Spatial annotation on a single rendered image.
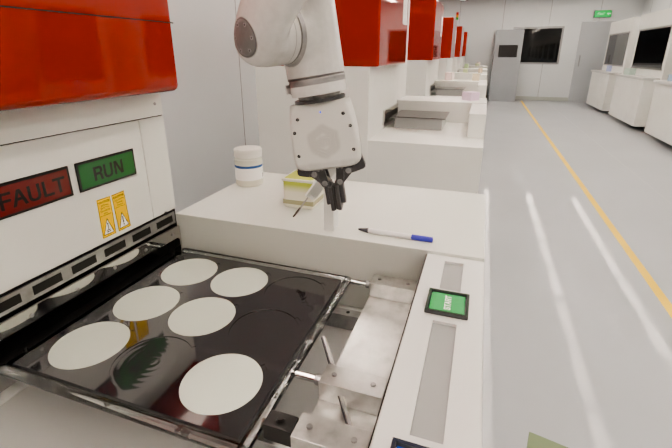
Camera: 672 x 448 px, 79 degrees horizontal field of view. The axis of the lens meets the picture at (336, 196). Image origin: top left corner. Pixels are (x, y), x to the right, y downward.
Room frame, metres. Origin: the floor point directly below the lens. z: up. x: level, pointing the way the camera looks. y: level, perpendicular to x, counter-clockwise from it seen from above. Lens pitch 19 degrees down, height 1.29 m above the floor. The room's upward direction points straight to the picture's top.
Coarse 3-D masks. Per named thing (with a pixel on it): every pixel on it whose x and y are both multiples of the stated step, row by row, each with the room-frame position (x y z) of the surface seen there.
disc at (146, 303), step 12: (144, 288) 0.62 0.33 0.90; (156, 288) 0.62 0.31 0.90; (168, 288) 0.62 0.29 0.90; (120, 300) 0.59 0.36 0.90; (132, 300) 0.59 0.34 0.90; (144, 300) 0.59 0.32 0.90; (156, 300) 0.59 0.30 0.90; (168, 300) 0.59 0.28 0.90; (120, 312) 0.55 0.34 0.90; (132, 312) 0.55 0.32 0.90; (144, 312) 0.55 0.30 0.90; (156, 312) 0.55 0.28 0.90
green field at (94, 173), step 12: (120, 156) 0.70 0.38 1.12; (132, 156) 0.73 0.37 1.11; (84, 168) 0.64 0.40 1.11; (96, 168) 0.66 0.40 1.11; (108, 168) 0.68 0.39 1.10; (120, 168) 0.70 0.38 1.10; (132, 168) 0.72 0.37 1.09; (84, 180) 0.63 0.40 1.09; (96, 180) 0.65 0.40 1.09; (108, 180) 0.67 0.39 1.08
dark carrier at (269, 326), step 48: (192, 288) 0.62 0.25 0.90; (288, 288) 0.62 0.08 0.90; (336, 288) 0.63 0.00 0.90; (144, 336) 0.49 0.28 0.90; (192, 336) 0.49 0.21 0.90; (240, 336) 0.50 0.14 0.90; (288, 336) 0.50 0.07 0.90; (96, 384) 0.40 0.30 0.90; (144, 384) 0.40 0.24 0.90; (240, 432) 0.34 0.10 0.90
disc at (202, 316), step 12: (192, 300) 0.59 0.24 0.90; (204, 300) 0.59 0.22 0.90; (216, 300) 0.59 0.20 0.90; (180, 312) 0.55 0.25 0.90; (192, 312) 0.55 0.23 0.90; (204, 312) 0.55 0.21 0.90; (216, 312) 0.55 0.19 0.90; (228, 312) 0.55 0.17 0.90; (168, 324) 0.52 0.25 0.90; (180, 324) 0.52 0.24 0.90; (192, 324) 0.52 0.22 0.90; (204, 324) 0.52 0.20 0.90; (216, 324) 0.52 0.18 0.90
